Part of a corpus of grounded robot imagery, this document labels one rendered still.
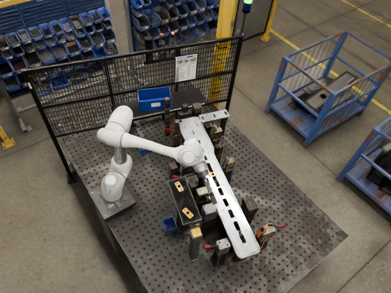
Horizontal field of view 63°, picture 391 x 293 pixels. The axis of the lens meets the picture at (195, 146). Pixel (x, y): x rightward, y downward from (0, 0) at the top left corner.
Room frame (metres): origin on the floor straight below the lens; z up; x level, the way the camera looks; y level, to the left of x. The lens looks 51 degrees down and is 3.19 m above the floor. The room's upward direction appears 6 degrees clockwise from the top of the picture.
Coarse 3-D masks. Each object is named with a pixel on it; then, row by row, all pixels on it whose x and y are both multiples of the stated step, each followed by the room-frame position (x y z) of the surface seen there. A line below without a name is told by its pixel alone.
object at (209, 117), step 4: (212, 112) 2.18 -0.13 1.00; (216, 112) 2.19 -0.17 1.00; (220, 112) 2.19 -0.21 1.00; (200, 116) 2.11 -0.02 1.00; (204, 116) 2.12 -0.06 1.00; (208, 116) 2.12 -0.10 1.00; (212, 116) 2.13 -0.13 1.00; (216, 116) 2.13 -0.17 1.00; (220, 116) 2.14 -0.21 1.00; (224, 116) 2.14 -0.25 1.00; (228, 116) 2.15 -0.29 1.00; (204, 120) 2.06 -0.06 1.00; (208, 120) 2.07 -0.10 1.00; (212, 120) 2.08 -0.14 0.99
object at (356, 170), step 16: (368, 144) 2.21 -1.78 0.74; (384, 144) 2.40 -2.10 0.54; (352, 160) 2.23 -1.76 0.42; (368, 160) 2.13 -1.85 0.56; (384, 160) 2.36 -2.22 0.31; (352, 176) 2.17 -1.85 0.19; (368, 176) 2.18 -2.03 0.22; (384, 176) 2.13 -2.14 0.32; (368, 192) 1.97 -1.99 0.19; (384, 192) 2.01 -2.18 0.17; (384, 208) 1.81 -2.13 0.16
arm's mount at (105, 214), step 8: (88, 192) 1.29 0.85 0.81; (96, 192) 1.30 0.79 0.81; (128, 192) 1.34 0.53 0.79; (96, 200) 1.23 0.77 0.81; (128, 200) 1.27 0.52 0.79; (96, 208) 1.21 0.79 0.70; (104, 208) 1.17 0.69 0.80; (112, 208) 1.17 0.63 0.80; (120, 208) 1.18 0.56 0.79; (128, 208) 1.21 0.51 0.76; (104, 216) 1.10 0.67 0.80; (112, 216) 1.12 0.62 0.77
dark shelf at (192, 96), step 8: (176, 96) 2.33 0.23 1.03; (184, 96) 2.34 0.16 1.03; (192, 96) 2.35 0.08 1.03; (200, 96) 2.36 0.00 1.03; (120, 104) 2.14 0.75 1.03; (128, 104) 2.15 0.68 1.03; (136, 104) 2.16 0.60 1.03; (176, 104) 2.21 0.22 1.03; (192, 104) 2.24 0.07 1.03; (112, 112) 2.02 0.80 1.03; (136, 112) 2.05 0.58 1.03; (144, 112) 2.06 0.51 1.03; (152, 112) 2.07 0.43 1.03; (160, 112) 2.09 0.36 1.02
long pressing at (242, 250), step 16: (192, 128) 1.95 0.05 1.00; (208, 144) 1.78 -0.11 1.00; (208, 160) 1.60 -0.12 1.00; (224, 176) 1.46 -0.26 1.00; (224, 192) 1.30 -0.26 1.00; (224, 208) 1.17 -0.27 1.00; (240, 208) 1.18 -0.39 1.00; (224, 224) 1.03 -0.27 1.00; (240, 224) 1.05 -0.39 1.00; (240, 240) 0.92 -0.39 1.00; (256, 240) 0.94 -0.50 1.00; (240, 256) 0.81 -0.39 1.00
